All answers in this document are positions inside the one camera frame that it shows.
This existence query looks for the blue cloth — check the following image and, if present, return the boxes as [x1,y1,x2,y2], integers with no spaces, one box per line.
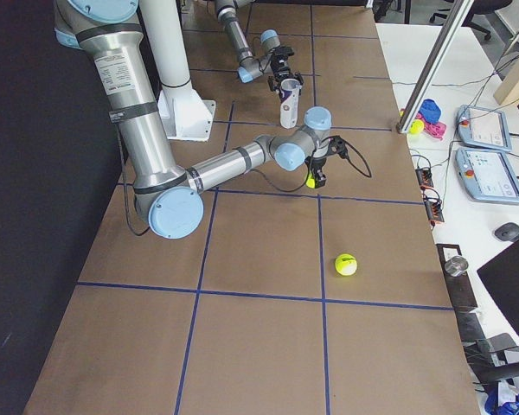
[419,99,441,125]

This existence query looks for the teach pendant near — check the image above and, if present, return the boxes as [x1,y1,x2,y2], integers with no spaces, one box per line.
[455,148,519,205]

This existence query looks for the yellow tennis ball on cloth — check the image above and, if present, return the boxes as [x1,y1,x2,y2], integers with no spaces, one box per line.
[409,119,425,135]

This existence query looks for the teach pendant far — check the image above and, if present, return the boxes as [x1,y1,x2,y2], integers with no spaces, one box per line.
[457,105,512,152]

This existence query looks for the clear tennis ball can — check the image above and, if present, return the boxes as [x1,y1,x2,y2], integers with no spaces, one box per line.
[279,79,299,129]

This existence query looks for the teach pendant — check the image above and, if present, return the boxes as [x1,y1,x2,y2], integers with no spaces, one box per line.
[455,148,519,205]
[457,105,512,152]

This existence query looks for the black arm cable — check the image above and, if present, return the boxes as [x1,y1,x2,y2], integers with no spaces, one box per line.
[250,137,373,194]

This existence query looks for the black computer mouse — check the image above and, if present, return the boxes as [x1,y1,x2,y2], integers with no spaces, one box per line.
[493,222,519,242]

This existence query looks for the aluminium frame post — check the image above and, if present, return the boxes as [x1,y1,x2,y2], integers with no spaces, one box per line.
[396,0,474,134]

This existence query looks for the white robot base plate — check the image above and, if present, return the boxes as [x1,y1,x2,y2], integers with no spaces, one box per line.
[157,88,216,142]

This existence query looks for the silver metal cup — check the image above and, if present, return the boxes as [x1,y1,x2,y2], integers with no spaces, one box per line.
[444,255,469,277]

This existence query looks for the yellow tennis ball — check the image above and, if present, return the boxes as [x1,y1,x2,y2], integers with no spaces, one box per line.
[409,119,425,135]
[305,173,316,188]
[334,253,358,277]

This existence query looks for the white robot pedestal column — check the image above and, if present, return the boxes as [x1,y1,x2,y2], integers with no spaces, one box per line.
[139,0,192,89]

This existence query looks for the pink cloth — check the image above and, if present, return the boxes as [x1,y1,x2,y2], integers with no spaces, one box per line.
[416,112,447,141]

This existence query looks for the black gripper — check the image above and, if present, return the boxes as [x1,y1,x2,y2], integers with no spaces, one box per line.
[267,54,304,98]
[307,150,328,188]

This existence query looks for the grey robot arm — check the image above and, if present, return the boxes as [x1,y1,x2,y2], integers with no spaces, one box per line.
[54,1,331,239]
[215,0,304,105]

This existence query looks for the black office chair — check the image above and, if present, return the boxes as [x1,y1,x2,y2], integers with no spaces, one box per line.
[430,0,514,42]

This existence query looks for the black computer monitor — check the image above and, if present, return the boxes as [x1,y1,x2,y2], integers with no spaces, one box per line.
[477,240,519,336]

